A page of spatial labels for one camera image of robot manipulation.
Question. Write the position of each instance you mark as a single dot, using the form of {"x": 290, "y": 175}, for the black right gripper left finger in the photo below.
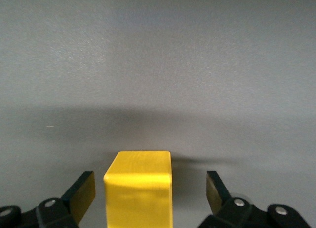
{"x": 76, "y": 201}

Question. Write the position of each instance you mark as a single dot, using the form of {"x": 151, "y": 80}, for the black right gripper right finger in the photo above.
{"x": 222, "y": 198}

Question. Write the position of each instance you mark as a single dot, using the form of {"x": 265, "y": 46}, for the yellow cube block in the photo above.
{"x": 138, "y": 188}

